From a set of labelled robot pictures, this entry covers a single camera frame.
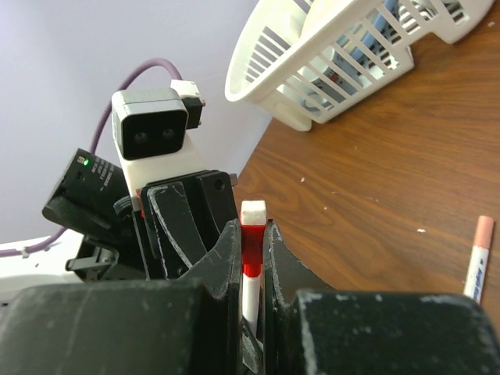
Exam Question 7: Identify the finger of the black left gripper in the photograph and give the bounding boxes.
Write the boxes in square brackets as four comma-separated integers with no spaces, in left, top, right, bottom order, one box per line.
[242,317,263,373]

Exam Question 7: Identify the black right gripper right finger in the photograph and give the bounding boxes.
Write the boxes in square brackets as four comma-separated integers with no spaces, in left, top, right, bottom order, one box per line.
[263,223,499,374]

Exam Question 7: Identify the white plastic dish basket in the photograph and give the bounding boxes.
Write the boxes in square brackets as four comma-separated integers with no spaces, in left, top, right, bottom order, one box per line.
[225,1,493,131]

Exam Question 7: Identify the white pen with pink tip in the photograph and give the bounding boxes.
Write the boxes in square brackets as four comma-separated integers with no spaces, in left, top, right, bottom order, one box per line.
[242,274,260,334]

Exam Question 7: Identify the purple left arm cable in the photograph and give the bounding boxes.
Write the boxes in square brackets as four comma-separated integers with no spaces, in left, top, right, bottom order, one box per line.
[0,57,184,259]

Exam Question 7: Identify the red pen cap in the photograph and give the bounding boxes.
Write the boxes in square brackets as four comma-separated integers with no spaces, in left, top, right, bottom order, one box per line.
[239,200,267,277]

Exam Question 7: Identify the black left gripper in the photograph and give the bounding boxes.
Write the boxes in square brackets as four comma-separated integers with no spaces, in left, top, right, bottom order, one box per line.
[112,169,238,280]

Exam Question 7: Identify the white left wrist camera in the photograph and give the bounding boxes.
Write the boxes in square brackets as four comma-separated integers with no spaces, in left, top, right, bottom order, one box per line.
[111,80,205,197]

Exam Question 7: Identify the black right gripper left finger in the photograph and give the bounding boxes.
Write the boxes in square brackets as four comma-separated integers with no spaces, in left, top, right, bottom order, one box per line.
[1,220,242,374]

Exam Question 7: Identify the white pen with orange tip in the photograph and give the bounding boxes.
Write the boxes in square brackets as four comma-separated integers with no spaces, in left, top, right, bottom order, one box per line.
[463,216,495,304]

